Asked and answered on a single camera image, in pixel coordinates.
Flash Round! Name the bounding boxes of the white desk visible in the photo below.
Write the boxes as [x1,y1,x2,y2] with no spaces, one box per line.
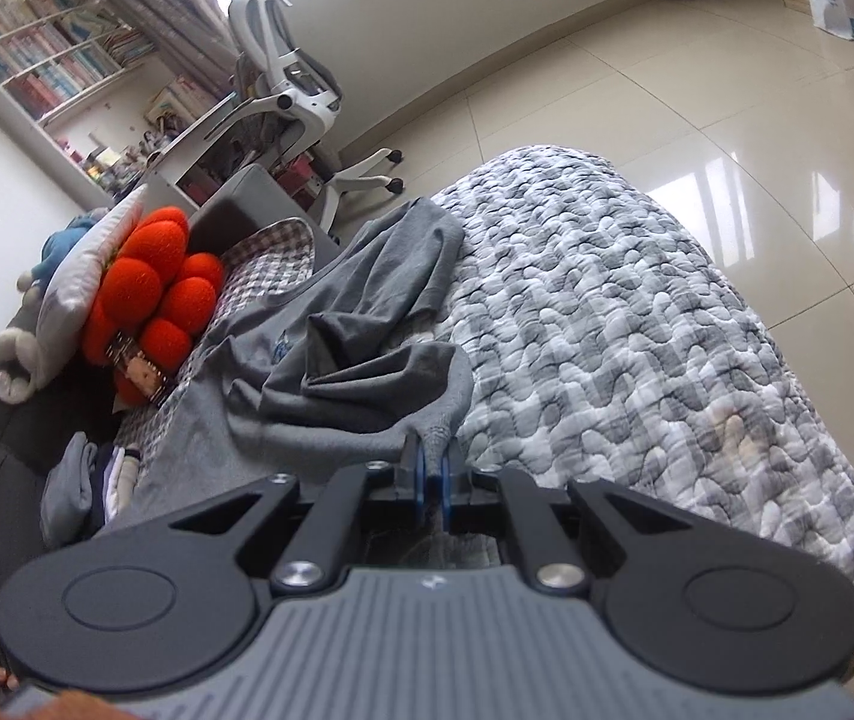
[138,90,248,211]

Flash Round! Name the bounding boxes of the grey t-shirt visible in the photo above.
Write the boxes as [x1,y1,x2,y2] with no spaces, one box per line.
[131,197,477,533]

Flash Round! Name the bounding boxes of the folded dark garment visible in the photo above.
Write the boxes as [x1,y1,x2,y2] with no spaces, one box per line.
[93,446,117,522]

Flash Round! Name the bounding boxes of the black smartphone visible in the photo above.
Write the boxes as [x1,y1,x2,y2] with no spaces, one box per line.
[102,334,177,402]

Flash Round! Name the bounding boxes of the grey quilted checked blanket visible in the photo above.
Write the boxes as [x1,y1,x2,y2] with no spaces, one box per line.
[112,144,854,616]

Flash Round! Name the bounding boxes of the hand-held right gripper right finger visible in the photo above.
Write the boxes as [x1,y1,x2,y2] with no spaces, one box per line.
[442,441,668,593]

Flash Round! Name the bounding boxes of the blue plush toy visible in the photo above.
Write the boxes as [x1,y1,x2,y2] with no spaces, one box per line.
[18,210,109,293]

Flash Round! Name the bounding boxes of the dark grey sofa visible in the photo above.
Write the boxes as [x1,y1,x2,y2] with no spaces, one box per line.
[0,163,342,586]

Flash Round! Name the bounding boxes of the folded white garment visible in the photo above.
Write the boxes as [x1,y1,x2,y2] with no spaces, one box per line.
[108,446,136,518]

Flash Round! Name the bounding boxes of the folded beige garment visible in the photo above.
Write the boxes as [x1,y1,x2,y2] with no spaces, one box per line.
[116,450,143,511]

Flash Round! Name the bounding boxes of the white printed pillow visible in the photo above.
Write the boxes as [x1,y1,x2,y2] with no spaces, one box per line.
[35,184,149,383]

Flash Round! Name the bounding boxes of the orange knotted ball cushion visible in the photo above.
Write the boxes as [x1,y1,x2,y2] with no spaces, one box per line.
[82,206,225,406]

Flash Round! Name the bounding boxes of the grey patterned curtain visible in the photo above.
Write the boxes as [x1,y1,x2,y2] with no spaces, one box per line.
[67,0,248,91]

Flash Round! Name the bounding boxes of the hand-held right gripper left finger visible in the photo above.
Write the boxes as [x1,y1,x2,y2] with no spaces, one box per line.
[168,435,428,593]

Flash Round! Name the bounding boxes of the white office chair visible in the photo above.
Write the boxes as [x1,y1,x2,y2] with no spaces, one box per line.
[164,0,407,230]

